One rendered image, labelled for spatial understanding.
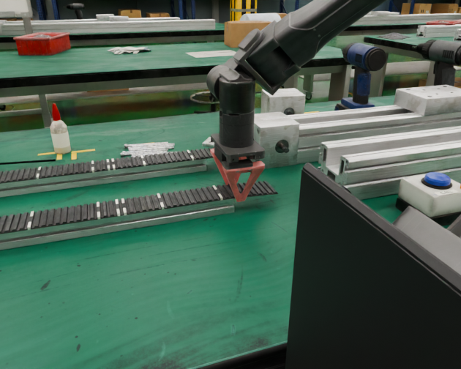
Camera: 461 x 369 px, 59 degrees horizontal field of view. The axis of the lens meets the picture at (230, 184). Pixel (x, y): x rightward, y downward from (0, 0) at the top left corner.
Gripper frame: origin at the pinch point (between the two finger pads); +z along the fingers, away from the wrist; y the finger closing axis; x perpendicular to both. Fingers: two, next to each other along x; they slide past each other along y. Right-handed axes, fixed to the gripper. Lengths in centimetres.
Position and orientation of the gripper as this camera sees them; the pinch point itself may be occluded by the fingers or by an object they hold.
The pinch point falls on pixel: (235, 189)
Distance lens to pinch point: 71.7
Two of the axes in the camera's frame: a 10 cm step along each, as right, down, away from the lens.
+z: -0.1, 8.9, 4.5
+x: -9.5, 1.3, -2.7
